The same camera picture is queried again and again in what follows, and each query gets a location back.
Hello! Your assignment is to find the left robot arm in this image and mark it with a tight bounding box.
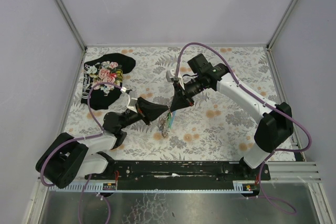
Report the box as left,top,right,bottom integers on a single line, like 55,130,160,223
36,97,169,188

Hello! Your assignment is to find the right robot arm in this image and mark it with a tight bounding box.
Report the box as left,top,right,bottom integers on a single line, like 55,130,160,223
166,54,293,169

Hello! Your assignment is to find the black floral cloth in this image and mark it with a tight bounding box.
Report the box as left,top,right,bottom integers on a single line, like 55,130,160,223
81,53,136,110

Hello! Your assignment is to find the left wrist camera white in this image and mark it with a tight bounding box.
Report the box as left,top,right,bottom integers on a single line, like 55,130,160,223
121,87,138,113

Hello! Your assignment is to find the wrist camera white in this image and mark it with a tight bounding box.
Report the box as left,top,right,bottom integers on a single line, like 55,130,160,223
121,87,138,113
165,69,184,85

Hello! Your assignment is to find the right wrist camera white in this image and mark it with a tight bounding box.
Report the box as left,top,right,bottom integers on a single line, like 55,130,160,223
165,69,184,85

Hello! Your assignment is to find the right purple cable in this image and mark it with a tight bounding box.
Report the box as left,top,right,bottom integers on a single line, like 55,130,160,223
174,42,312,214

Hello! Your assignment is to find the purple cable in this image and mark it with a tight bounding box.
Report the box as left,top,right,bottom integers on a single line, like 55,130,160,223
40,82,127,187
174,42,312,214

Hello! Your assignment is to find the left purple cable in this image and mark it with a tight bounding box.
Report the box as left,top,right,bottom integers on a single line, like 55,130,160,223
40,82,127,187

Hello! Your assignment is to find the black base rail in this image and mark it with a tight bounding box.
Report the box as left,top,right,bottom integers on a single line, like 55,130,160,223
90,161,271,184

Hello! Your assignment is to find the white cable duct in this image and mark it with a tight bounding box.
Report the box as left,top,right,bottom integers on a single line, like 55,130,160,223
49,178,258,194

